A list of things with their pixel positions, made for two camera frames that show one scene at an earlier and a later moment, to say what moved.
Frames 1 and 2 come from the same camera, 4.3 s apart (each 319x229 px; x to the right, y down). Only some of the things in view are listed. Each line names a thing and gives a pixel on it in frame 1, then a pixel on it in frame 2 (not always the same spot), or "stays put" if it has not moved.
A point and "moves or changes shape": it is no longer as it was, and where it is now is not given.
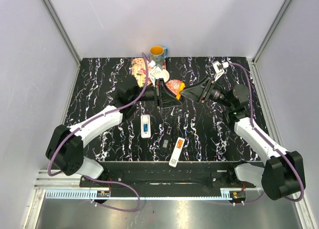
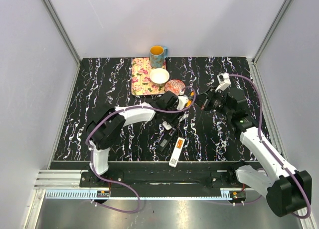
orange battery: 182,86 moves or changes shape
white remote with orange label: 175,157 stays put
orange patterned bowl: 173,85 stays put
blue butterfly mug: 158,53 stays put
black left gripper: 163,97 -> 174,120
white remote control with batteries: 145,126 -> 167,125
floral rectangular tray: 138,70 stays put
